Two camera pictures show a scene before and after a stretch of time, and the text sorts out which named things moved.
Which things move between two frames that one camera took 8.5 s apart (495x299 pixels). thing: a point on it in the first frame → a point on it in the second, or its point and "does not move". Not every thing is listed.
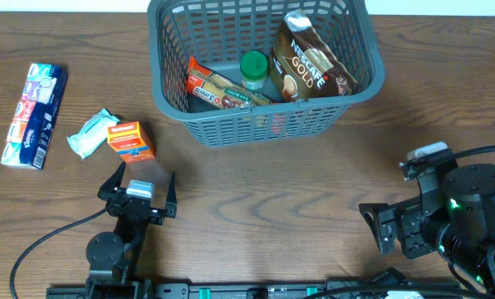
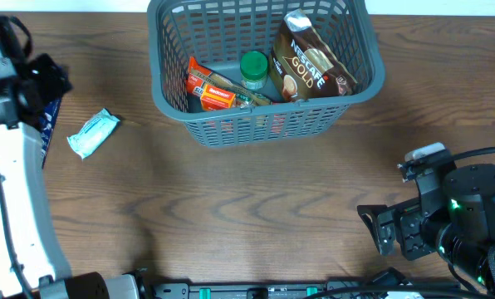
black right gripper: x=403 y=227 does not move
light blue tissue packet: x=92 y=134 does not move
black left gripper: x=157 y=217 → x=52 y=75
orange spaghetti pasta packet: x=219 y=89 does not move
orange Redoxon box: x=130 y=142 → x=214 y=98
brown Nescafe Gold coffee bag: x=301 y=66 does not move
